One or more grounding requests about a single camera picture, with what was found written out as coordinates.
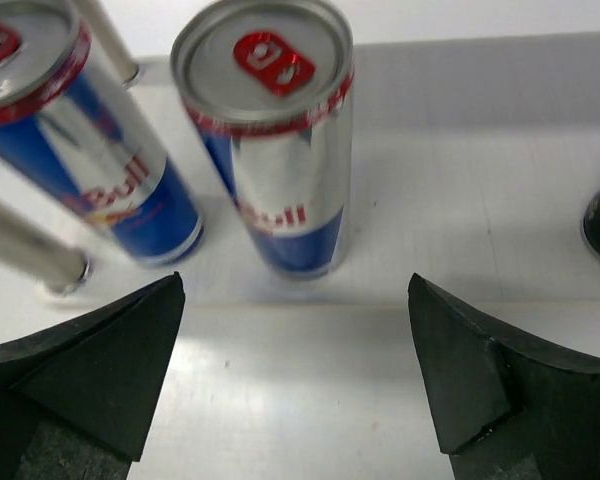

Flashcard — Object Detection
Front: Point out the silver blue energy can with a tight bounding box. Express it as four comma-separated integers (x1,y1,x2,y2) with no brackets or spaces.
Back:
0,1,204,265

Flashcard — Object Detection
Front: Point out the white two-tier shelf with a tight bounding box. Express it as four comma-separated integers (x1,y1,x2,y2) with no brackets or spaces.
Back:
0,0,600,311

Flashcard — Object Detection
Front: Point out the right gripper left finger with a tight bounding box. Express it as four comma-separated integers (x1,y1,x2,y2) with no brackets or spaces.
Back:
0,273,185,479

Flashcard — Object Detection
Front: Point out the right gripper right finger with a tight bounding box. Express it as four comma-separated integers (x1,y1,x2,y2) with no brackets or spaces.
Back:
408,274,600,479

